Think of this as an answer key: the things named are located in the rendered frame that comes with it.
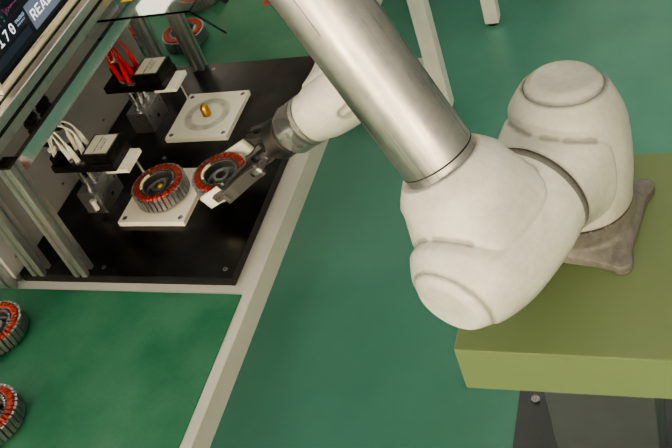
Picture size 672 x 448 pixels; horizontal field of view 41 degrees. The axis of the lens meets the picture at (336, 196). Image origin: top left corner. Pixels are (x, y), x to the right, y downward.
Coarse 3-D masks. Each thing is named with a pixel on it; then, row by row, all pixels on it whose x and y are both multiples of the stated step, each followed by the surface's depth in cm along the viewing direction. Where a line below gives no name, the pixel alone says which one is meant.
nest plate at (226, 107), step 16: (192, 96) 200; (208, 96) 198; (224, 96) 197; (240, 96) 195; (192, 112) 196; (224, 112) 192; (240, 112) 192; (176, 128) 193; (192, 128) 191; (208, 128) 190; (224, 128) 188
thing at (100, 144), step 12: (96, 144) 172; (108, 144) 171; (120, 144) 172; (84, 156) 170; (96, 156) 170; (108, 156) 169; (120, 156) 172; (132, 156) 173; (60, 168) 175; (72, 168) 174; (84, 168) 173; (96, 168) 172; (108, 168) 171; (120, 168) 171; (84, 180) 177
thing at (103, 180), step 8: (96, 176) 182; (104, 176) 181; (112, 176) 182; (96, 184) 180; (104, 184) 180; (112, 184) 182; (120, 184) 184; (80, 192) 179; (88, 192) 178; (96, 192) 178; (104, 192) 179; (112, 192) 182; (120, 192) 184; (80, 200) 180; (88, 200) 179; (104, 200) 179; (112, 200) 182; (88, 208) 181; (104, 208) 180
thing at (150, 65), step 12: (144, 60) 190; (156, 60) 188; (168, 60) 188; (144, 72) 186; (156, 72) 185; (168, 72) 188; (180, 72) 190; (108, 84) 191; (120, 84) 190; (132, 84) 189; (144, 84) 187; (156, 84) 186; (168, 84) 188; (180, 84) 188; (132, 96) 192; (144, 96) 197
